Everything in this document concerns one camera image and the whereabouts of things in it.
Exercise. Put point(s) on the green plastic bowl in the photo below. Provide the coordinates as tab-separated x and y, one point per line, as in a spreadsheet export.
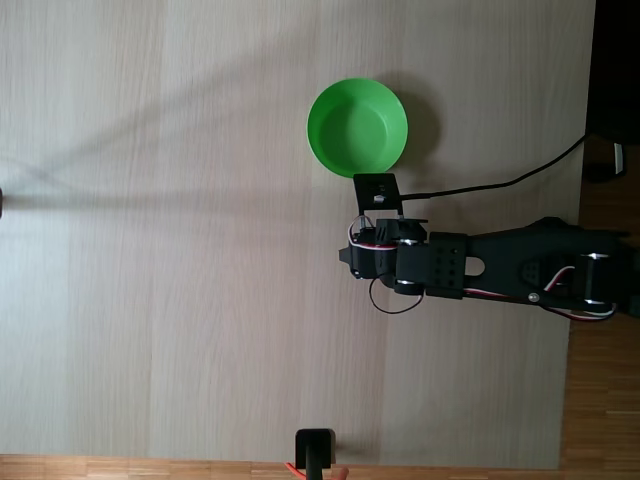
357	130

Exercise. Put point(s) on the black table clamp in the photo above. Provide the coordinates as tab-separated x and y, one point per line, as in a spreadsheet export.
314	445

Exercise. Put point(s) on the dark stand foot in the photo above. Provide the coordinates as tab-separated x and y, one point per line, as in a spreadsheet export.
1	202

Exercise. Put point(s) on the black camera box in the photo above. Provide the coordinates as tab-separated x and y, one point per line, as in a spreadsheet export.
375	187

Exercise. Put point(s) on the grey metal bracket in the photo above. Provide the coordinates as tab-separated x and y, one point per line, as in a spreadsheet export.
620	157

